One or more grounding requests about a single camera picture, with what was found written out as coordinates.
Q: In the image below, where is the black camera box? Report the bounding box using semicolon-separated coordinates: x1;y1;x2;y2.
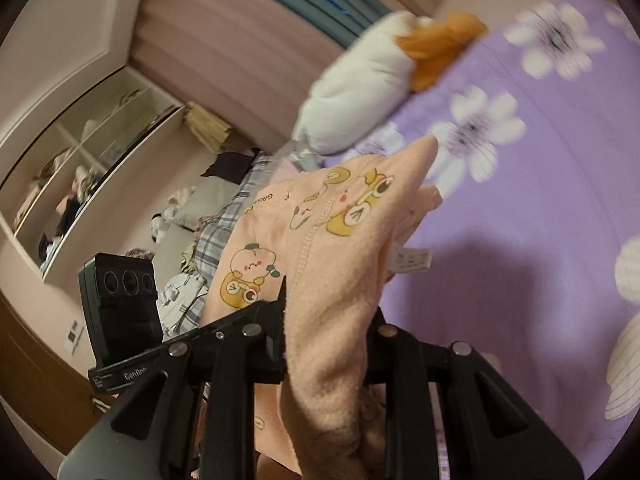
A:
78;252;164;367

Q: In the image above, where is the beige curtain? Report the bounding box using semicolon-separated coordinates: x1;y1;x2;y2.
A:
129;0;576;154

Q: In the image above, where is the dark navy garment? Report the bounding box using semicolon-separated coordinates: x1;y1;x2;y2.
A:
202;150;260;184

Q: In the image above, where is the purple floral bed sheet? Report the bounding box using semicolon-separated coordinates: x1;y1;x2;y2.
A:
329;0;639;479

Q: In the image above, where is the orange cartoon print garment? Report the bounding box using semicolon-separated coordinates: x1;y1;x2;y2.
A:
201;136;442;479

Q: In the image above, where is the brown wooden furniture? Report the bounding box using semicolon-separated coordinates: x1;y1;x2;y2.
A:
0;298;115;455

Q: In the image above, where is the white wall shelf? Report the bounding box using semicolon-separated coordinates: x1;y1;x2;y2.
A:
1;66;186;283

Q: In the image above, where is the plaid blanket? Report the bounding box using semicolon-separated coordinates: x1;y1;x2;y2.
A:
153;154;272;339

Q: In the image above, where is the white and orange plush pillow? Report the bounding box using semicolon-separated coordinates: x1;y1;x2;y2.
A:
292;11;487;155

